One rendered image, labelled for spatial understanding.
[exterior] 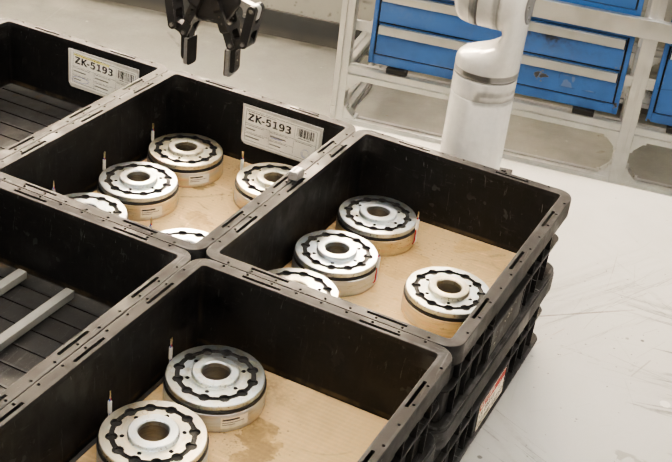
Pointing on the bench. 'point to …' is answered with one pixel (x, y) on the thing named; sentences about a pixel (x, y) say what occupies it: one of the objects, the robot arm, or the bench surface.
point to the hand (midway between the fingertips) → (210, 58)
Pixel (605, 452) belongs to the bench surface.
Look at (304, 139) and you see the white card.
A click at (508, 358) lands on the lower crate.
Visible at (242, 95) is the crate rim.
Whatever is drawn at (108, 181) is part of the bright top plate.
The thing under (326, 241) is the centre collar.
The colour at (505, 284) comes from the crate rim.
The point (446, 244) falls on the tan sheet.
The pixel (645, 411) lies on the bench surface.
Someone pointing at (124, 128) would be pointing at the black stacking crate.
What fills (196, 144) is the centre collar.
